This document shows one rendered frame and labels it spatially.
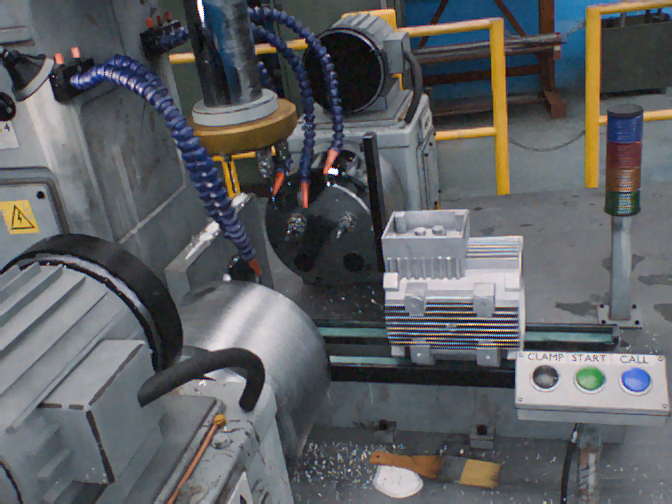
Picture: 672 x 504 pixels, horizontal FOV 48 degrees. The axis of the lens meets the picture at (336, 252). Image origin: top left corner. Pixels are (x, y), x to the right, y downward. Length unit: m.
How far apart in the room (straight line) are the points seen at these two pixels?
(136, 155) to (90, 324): 0.65
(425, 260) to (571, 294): 0.58
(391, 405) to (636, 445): 0.38
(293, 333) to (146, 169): 0.46
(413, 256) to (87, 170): 0.49
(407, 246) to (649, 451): 0.48
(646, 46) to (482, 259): 4.82
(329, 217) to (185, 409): 0.72
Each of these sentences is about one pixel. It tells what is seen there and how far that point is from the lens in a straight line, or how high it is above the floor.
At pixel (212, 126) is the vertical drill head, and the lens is 1.13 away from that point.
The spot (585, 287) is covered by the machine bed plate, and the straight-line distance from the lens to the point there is 1.68.
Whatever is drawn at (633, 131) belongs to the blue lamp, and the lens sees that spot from 1.39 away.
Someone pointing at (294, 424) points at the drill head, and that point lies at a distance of 0.92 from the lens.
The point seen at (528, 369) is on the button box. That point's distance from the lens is 0.95.
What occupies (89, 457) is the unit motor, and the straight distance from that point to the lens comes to 0.60.
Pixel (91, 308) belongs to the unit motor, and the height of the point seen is 1.33.
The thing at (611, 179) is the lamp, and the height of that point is 1.10.
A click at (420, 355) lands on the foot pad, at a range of 1.17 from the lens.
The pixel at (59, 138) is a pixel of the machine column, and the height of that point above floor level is 1.36.
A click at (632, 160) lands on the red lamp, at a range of 1.41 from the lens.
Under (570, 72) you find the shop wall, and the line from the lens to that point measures 6.33.
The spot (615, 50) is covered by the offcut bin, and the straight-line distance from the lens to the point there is 5.84.
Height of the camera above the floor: 1.62
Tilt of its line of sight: 25 degrees down
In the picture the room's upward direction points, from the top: 9 degrees counter-clockwise
